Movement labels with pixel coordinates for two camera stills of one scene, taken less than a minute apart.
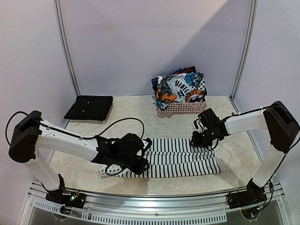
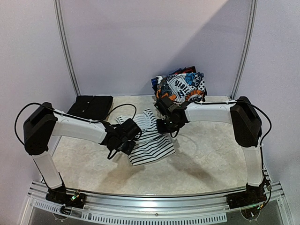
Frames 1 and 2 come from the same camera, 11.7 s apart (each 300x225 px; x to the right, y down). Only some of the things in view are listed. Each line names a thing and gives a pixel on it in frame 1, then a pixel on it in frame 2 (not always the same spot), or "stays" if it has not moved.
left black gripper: (140, 168) to (128, 150)
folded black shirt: (90, 107) stays
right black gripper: (198, 140) to (162, 126)
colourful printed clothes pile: (183, 85) stays
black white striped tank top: (172, 157) to (153, 143)
